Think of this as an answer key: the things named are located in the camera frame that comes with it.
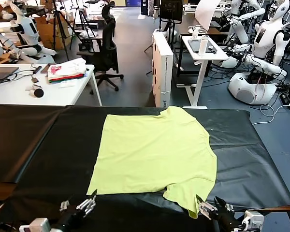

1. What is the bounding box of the white floor cable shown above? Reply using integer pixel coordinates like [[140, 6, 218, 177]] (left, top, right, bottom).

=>
[[251, 103, 290, 126]]

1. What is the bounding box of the tall white cardboard box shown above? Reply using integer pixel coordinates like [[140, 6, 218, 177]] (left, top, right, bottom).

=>
[[151, 31, 174, 108]]

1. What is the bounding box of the white water bottle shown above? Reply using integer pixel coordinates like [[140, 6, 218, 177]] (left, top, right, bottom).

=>
[[199, 34, 210, 56]]

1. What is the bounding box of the white humanoid robot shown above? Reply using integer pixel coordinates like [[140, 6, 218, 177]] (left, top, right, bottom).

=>
[[211, 0, 266, 68], [0, 1, 57, 64], [228, 0, 290, 105]]

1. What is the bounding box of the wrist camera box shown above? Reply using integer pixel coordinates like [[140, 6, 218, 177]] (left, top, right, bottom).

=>
[[19, 218, 51, 232], [241, 210, 265, 232]]

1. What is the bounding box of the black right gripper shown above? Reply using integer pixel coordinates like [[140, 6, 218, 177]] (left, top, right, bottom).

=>
[[195, 194, 242, 232]]

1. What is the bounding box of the white curved board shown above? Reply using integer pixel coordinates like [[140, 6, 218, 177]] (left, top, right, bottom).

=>
[[194, 0, 220, 31]]

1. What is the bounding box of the white humanoid robot right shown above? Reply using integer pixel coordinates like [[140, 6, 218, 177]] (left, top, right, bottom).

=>
[[228, 0, 290, 105]]

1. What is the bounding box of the small white standing desk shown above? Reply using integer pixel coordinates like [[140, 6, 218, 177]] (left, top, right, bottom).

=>
[[176, 35, 230, 109]]

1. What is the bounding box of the yellow-green t-shirt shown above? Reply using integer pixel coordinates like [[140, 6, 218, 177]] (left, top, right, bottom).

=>
[[86, 105, 218, 219]]

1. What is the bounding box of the small white device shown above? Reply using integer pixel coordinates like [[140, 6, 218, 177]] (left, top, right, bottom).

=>
[[188, 25, 208, 39]]

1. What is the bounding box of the white handheld controller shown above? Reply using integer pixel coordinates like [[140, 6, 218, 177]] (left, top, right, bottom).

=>
[[25, 84, 42, 92]]

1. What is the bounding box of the large white desk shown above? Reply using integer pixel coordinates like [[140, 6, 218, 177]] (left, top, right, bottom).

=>
[[0, 63, 102, 107]]

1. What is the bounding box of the grey tablet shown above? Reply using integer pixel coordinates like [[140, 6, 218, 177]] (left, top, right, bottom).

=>
[[188, 38, 218, 54]]

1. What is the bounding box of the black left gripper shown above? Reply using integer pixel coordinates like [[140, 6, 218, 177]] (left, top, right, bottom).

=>
[[50, 189, 98, 232]]

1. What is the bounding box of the large brown cardboard box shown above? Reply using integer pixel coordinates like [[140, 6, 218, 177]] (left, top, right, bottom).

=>
[[35, 16, 72, 50]]

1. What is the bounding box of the grey laptop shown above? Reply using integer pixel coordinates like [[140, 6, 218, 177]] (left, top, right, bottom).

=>
[[0, 66, 19, 84]]

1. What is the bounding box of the black monitor on stand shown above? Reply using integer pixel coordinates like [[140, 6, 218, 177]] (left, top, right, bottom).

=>
[[159, 0, 184, 33]]

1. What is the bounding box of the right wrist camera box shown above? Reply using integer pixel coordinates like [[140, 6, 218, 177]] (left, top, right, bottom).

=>
[[241, 210, 265, 232]]

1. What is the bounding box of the white plastic bag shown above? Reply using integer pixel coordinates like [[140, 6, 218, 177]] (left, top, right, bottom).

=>
[[58, 79, 77, 88]]

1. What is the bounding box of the black table cover cloth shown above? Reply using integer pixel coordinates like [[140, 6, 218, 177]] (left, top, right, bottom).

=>
[[0, 103, 290, 232]]

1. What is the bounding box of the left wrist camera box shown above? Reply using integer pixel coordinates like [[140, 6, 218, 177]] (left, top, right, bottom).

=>
[[19, 218, 51, 232]]

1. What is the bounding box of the stack of folded clothes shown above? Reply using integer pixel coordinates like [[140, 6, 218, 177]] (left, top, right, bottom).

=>
[[47, 57, 87, 85]]

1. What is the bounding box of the black office chair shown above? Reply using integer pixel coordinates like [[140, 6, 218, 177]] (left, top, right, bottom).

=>
[[76, 1, 124, 95]]

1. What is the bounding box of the black camera tripod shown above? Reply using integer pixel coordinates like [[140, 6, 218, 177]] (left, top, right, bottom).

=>
[[72, 4, 97, 39], [52, 0, 84, 61]]

